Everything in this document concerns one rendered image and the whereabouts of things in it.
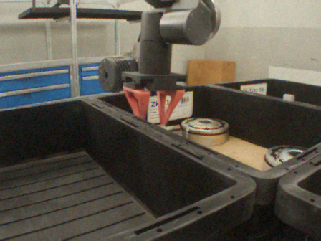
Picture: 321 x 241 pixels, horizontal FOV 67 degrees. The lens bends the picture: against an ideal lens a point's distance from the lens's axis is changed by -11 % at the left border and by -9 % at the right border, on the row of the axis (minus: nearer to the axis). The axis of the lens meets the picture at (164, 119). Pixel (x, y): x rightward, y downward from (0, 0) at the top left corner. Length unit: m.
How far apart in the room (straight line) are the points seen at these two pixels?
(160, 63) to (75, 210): 0.26
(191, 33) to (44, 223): 0.32
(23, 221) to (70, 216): 0.06
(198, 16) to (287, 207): 0.30
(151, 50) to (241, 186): 0.31
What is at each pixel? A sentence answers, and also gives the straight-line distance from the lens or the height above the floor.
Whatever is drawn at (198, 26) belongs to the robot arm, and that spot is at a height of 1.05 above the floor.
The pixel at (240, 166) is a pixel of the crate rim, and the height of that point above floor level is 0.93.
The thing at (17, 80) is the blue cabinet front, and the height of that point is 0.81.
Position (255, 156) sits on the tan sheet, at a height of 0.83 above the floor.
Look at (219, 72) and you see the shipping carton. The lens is 3.90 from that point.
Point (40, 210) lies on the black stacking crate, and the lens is 0.37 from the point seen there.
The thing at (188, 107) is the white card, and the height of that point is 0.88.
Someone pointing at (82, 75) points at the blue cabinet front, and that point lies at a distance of 2.33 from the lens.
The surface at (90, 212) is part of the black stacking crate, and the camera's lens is 0.35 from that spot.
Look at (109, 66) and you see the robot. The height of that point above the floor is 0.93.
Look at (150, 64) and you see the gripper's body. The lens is 0.45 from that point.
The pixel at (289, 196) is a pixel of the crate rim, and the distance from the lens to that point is 0.20.
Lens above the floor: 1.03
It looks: 16 degrees down
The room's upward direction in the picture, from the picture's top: straight up
